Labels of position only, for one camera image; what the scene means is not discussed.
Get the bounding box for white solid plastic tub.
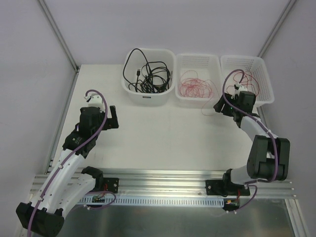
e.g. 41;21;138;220
121;48;176;107

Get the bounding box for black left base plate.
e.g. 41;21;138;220
93;177;119;194

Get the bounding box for aluminium mounting rail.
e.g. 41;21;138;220
32;167;297;199

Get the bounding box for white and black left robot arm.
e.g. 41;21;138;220
16;106;119;237

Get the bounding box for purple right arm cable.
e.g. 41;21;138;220
217;69;281;218

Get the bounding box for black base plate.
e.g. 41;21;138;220
205;179;250;197
93;177;119;194

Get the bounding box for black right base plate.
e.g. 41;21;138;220
205;179;250;197

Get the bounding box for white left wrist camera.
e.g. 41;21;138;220
84;93;104;110

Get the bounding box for white perforated right basket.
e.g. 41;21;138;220
220;55;275;108

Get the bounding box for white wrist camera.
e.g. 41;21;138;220
84;93;104;110
232;82;248;99

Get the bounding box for white perforated basket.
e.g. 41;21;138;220
220;55;275;108
174;53;222;109

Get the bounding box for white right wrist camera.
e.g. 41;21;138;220
232;82;248;99

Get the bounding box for thin red wires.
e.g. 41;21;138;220
178;69;220;116

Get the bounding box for white slotted cable duct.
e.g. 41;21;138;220
78;195;224;208

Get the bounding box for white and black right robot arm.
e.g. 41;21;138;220
211;91;290;196

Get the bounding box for white perforated middle basket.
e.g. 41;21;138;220
174;53;222;109

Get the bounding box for thick red wire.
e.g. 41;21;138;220
237;70;255;89
227;70;261;99

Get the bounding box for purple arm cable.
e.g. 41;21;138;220
27;89;117;237
217;69;281;218

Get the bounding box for black USB cable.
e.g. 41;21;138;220
142;61;173;93
122;48;150;84
134;67;144;93

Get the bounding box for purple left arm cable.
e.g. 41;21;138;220
27;89;117;237

